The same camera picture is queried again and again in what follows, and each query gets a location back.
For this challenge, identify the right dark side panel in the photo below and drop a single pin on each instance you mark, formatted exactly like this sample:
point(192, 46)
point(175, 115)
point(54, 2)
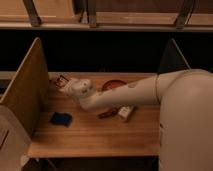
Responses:
point(172, 59)

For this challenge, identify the blue sponge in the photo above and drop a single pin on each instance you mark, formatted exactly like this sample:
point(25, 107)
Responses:
point(64, 119)

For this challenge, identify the red bowl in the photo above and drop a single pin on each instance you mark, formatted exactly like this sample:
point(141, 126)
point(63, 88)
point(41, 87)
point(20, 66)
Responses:
point(111, 84)

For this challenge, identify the wooden shelf frame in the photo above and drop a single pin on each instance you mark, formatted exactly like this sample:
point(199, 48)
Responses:
point(140, 15)

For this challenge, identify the left wooden side panel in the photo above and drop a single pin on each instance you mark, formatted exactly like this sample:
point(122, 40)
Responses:
point(22, 101)

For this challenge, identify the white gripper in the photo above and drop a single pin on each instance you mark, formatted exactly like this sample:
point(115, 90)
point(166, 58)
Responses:
point(79, 88)

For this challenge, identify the white tube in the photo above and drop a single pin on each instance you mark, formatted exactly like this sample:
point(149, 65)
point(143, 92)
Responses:
point(125, 112)

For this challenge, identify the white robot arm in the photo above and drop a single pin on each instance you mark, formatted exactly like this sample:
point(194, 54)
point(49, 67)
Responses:
point(186, 113)

